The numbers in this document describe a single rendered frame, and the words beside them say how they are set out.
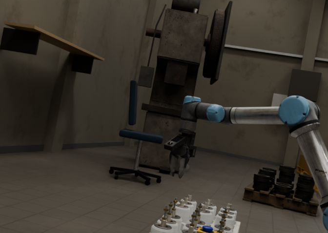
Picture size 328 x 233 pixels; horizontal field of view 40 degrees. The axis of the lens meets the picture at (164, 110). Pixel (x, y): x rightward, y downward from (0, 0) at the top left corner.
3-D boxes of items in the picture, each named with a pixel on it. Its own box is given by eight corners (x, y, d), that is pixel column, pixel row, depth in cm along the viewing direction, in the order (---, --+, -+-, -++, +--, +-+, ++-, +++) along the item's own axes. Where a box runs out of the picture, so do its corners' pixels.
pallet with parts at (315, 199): (318, 203, 555) (324, 171, 555) (316, 217, 449) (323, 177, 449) (254, 189, 582) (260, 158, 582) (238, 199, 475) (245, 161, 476)
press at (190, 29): (135, 157, 713) (164, -2, 717) (208, 172, 687) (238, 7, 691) (106, 162, 585) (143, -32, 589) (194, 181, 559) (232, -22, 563)
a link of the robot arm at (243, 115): (328, 103, 186) (222, 104, 215) (319, 99, 177) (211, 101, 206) (327, 131, 185) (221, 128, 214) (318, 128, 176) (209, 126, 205)
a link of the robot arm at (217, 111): (230, 107, 200) (209, 104, 207) (217, 104, 191) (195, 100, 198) (227, 125, 200) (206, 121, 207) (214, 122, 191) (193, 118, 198)
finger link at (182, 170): (191, 179, 203) (192, 158, 204) (183, 179, 198) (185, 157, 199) (185, 178, 205) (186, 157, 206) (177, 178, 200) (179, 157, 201)
